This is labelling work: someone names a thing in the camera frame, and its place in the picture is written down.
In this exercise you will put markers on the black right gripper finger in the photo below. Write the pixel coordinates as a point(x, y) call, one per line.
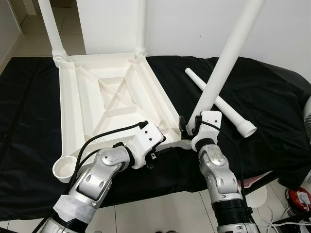
point(184, 126)

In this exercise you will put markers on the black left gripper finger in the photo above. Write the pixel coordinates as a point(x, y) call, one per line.
point(164, 151)

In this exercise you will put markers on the white plastic table leg tube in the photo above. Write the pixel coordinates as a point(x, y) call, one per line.
point(48, 26)
point(228, 58)
point(233, 114)
point(141, 24)

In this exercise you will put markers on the white plastic children table top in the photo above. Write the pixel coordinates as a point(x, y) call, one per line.
point(77, 97)

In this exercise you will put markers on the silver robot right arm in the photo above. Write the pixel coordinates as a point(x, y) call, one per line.
point(218, 174)

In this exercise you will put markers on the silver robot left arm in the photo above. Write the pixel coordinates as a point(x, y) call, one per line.
point(97, 174)

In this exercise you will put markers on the pink flat board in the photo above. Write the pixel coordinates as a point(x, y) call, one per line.
point(255, 180)

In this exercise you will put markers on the black tablecloth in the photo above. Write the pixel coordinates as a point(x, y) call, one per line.
point(272, 97)

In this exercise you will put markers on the white round stand base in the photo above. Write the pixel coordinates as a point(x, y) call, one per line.
point(260, 198)

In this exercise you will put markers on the white round fan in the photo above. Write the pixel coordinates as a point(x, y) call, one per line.
point(307, 121)

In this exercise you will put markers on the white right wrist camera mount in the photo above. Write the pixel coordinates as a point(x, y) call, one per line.
point(209, 121)

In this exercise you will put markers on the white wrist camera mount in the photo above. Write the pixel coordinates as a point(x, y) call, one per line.
point(148, 138)
point(209, 121)

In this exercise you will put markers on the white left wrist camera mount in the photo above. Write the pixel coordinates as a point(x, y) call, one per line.
point(148, 138)

